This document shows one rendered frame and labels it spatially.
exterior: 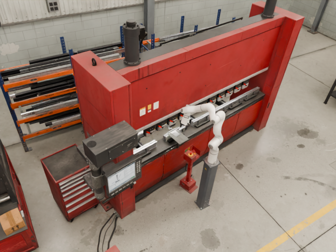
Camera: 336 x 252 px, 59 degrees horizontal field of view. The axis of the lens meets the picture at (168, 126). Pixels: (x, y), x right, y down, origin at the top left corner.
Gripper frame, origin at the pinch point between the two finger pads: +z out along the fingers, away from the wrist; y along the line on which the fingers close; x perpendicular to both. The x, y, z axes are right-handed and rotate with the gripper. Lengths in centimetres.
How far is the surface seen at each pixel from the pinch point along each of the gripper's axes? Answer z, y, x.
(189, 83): -54, 22, -18
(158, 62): -78, 19, 54
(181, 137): 26.9, 20.5, -30.6
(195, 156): 49, -2, -47
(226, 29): -134, 23, -68
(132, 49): -86, 28, 88
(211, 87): -50, 21, -72
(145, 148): 48, 42, 15
